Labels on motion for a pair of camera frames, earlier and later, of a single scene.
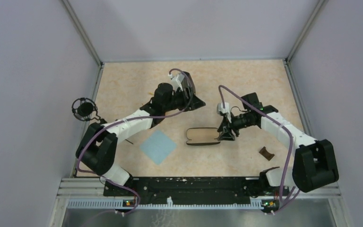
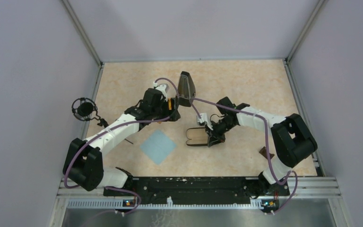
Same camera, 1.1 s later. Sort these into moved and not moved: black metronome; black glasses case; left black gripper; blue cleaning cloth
Moved: left black gripper
Not moved: black glasses case; black metronome; blue cleaning cloth
